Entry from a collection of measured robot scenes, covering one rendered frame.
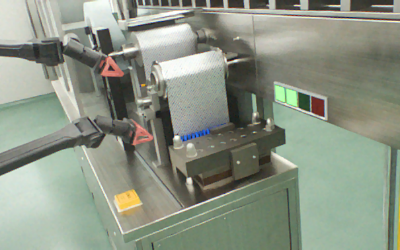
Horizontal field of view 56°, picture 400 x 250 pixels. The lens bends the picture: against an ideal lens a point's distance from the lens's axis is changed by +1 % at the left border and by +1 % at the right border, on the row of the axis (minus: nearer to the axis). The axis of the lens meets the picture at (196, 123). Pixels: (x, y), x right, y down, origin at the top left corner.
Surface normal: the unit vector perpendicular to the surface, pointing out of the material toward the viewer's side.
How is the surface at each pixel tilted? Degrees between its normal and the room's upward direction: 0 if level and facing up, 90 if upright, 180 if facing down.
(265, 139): 90
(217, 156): 90
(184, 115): 90
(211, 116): 90
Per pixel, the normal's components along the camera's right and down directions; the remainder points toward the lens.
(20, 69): 0.42, 0.28
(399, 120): -0.90, 0.27
